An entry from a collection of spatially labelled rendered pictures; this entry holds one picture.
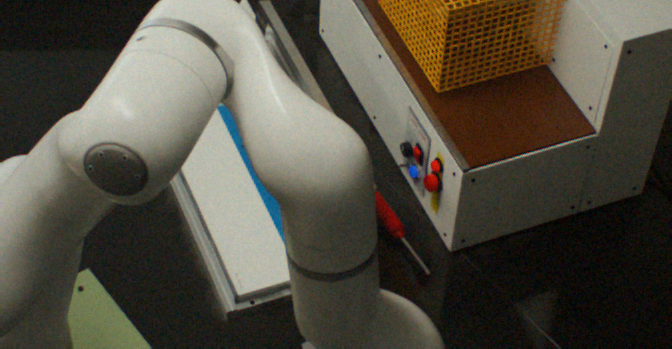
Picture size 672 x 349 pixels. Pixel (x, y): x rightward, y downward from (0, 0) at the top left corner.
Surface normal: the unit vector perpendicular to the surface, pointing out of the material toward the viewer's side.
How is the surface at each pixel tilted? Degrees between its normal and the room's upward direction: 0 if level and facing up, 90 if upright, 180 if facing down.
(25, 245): 80
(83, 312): 0
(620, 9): 0
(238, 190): 0
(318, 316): 91
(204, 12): 19
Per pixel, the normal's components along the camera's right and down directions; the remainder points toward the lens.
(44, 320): 0.23, -0.18
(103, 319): 0.04, -0.68
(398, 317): 0.65, -0.55
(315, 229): -0.18, 0.70
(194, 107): 0.86, -0.06
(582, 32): -0.92, 0.26
